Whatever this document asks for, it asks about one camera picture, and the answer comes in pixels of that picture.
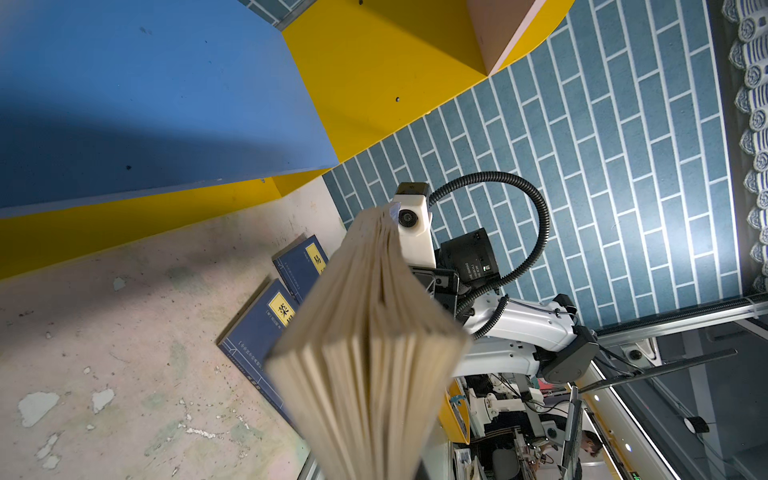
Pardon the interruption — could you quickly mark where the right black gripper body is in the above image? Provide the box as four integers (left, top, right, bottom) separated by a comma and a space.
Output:
410, 228, 501, 315

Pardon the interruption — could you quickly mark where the navy book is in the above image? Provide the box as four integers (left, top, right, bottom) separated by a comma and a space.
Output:
272, 235, 328, 304
216, 279, 298, 427
265, 203, 471, 479

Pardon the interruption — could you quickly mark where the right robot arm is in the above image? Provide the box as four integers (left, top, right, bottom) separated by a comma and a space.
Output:
399, 226, 599, 384

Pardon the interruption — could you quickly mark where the yellow pink blue bookshelf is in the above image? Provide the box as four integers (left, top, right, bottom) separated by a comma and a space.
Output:
1, 1, 571, 278

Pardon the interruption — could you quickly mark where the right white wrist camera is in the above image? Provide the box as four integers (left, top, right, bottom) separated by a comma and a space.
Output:
393, 182, 436, 269

